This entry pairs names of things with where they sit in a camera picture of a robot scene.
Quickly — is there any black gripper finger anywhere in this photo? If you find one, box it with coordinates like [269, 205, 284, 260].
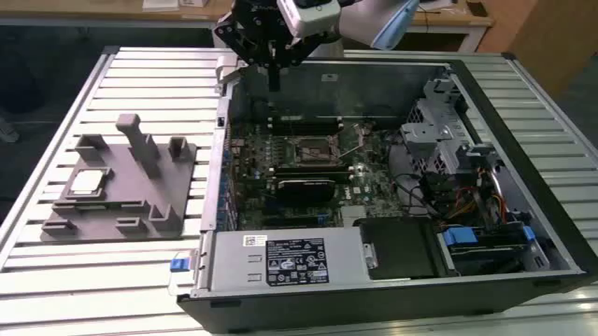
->
[273, 31, 324, 93]
[212, 13, 276, 93]

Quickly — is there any metal socket cover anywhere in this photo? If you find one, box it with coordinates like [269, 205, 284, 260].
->
[344, 121, 375, 160]

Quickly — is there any silver CPU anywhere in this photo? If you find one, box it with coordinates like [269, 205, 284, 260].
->
[68, 170, 104, 194]

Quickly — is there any CPU socket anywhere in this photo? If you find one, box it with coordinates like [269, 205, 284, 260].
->
[288, 135, 347, 167]

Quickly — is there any wooden desk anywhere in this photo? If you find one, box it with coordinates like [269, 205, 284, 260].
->
[0, 0, 496, 53]

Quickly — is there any silver metal drive cage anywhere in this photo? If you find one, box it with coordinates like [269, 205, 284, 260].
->
[399, 78, 472, 176]

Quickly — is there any black graphics card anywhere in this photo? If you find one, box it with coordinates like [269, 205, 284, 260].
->
[274, 178, 336, 204]

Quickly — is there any green motherboard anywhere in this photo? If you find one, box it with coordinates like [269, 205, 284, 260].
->
[222, 118, 397, 230]

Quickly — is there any black expansion slot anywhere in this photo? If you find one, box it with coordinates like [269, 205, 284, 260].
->
[261, 215, 318, 228]

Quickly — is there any grey parts rack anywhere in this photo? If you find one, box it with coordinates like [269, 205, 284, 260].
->
[40, 112, 200, 243]

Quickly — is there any wooden cabinet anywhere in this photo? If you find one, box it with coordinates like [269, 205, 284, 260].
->
[503, 0, 598, 97]

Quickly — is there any grey metal leg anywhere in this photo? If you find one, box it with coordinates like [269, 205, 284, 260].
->
[0, 113, 19, 144]

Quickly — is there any green RAM stick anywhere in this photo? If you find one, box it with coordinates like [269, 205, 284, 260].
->
[73, 201, 141, 211]

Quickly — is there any black plastic shroud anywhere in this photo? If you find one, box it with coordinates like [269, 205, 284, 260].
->
[356, 216, 452, 281]

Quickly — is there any hard disk in blue carrier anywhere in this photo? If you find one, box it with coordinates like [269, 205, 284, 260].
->
[436, 225, 552, 277]

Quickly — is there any silver power supply unit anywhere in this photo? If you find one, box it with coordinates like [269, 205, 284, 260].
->
[204, 229, 375, 293]

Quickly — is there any black PC case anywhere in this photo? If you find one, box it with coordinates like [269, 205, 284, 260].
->
[174, 52, 598, 335]

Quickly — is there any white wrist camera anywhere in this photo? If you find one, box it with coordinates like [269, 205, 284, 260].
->
[274, 0, 341, 38]

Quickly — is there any yellow wire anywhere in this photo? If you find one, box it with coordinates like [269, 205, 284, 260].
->
[437, 206, 472, 225]

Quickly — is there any orange wire bundle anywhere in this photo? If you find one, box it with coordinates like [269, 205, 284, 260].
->
[492, 190, 509, 225]

